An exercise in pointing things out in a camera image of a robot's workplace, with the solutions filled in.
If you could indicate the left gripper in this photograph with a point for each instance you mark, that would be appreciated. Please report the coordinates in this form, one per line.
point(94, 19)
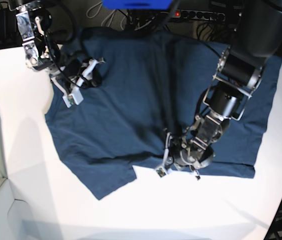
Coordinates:
point(190, 155)

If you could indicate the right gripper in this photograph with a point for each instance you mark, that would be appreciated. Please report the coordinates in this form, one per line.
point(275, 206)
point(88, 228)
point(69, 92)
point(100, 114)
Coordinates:
point(73, 69)

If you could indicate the dark blue t-shirt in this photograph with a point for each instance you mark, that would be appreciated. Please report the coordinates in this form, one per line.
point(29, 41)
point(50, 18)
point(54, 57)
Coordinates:
point(147, 81)

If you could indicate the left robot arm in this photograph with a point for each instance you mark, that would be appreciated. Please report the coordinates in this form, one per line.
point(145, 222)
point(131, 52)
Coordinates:
point(238, 75)

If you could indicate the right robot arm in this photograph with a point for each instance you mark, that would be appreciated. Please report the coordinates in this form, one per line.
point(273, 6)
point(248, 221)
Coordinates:
point(41, 43)

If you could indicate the blue plastic bin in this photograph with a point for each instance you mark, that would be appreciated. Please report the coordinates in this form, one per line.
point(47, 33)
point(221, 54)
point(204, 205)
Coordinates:
point(137, 4)

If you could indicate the black power strip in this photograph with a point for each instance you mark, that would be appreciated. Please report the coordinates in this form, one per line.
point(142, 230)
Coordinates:
point(199, 15)

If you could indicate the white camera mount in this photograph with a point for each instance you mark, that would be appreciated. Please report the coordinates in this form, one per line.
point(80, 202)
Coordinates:
point(72, 95)
point(165, 168)

